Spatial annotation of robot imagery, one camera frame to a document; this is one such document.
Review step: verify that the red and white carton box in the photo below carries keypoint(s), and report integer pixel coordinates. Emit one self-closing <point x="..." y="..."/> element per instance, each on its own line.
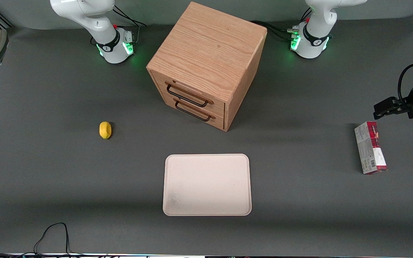
<point x="369" y="150"/>

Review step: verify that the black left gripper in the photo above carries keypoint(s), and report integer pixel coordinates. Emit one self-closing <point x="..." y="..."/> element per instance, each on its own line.
<point x="410" y="103"/>

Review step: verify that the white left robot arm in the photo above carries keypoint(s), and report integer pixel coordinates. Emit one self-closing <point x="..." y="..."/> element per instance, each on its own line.
<point x="312" y="44"/>

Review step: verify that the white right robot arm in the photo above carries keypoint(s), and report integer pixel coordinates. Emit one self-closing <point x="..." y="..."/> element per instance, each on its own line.
<point x="111" y="46"/>

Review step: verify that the wooden drawer cabinet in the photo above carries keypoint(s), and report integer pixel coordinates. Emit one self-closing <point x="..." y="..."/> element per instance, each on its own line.
<point x="210" y="46"/>

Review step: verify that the cream rectangular tray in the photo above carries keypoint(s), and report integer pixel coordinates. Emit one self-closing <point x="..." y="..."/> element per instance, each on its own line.
<point x="207" y="184"/>

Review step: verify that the yellow lemon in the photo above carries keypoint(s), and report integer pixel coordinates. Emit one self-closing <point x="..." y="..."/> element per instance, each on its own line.
<point x="105" y="130"/>

